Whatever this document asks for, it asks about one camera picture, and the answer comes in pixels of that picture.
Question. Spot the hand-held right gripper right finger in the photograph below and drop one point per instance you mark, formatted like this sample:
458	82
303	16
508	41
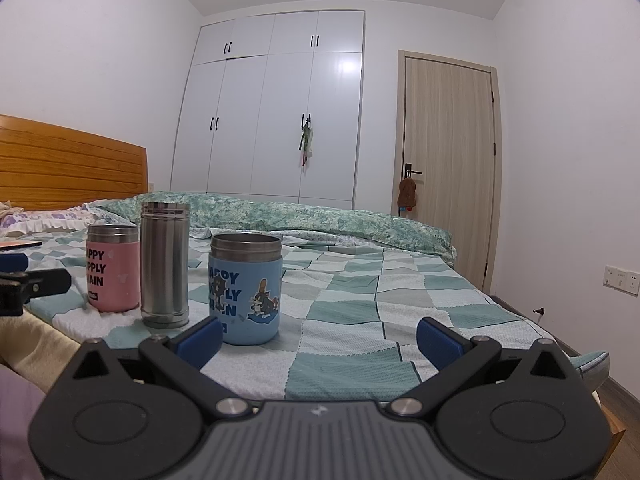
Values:
439	342

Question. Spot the white wardrobe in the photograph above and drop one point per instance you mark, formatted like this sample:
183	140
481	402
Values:
280	110

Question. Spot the blue cartoon print cup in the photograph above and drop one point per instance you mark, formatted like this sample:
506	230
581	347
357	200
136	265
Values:
245	295

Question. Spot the white wall socket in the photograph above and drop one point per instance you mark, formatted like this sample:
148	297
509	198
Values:
621	279

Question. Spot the orange wooden headboard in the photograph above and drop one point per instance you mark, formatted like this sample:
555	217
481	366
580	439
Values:
65	165

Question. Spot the green hanging charm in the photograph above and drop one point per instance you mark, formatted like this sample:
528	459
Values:
306	140

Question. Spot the beige blanket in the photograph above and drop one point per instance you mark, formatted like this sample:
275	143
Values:
35	340

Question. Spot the light wooden door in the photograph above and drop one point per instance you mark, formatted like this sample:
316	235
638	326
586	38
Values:
450	170

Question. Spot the purple floral pillow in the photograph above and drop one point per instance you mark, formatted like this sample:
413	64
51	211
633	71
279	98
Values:
45	220

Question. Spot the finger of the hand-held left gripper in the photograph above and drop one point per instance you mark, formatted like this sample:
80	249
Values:
42	284
12	262

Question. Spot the pink lettered cup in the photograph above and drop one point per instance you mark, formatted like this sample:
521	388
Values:
112	275

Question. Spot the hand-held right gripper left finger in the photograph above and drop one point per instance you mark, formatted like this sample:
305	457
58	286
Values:
202	341

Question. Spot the purple cloth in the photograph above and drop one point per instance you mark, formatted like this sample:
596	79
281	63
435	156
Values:
17	420

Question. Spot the flat dark phone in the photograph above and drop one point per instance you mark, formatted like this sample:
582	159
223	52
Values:
20	245

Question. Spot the tall stainless steel cup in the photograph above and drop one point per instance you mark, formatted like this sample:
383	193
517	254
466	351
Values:
165	265

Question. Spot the wooden bed frame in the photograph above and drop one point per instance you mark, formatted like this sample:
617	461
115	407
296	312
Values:
616	425

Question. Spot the checkered green bed sheet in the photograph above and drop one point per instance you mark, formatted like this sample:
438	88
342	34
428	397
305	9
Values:
360	310

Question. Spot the green floral quilt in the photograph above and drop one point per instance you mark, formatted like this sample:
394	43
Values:
325	220

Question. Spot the teal slipper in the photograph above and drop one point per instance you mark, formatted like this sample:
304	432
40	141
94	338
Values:
592	365

